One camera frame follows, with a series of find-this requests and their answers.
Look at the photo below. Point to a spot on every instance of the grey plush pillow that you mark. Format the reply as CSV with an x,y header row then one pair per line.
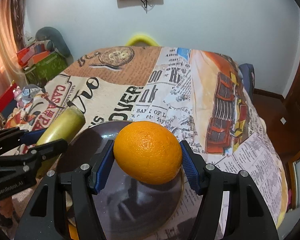
x,y
52,34

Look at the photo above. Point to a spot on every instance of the pink rabbit toy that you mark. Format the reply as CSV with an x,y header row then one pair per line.
x,y
20,96

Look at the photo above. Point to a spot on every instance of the blue backpack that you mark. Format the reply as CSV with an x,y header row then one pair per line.
x,y
248,78

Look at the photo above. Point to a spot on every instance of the green sugarcane piece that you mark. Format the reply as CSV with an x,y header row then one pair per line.
x,y
65,126

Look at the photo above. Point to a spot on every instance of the yellow foam chair back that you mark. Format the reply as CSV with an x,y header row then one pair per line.
x,y
139,38

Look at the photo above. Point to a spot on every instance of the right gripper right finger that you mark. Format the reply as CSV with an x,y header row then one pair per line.
x,y
248,215

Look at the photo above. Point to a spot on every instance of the red gift box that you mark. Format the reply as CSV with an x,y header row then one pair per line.
x,y
7,100

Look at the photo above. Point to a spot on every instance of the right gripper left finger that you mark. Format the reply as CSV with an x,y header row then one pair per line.
x,y
45,215

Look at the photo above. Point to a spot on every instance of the orange curtain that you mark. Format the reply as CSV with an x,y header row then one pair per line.
x,y
10,71

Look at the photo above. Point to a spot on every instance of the retro print tablecloth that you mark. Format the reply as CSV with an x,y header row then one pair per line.
x,y
197,95

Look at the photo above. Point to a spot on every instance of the large orange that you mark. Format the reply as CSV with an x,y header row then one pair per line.
x,y
148,152

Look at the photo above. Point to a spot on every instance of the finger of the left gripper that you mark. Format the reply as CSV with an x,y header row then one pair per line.
x,y
44,156
11,138

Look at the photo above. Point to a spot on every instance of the green storage box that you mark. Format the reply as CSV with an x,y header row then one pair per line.
x,y
46,69

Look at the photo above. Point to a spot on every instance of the dark purple plate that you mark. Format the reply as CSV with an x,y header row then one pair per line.
x,y
126,207

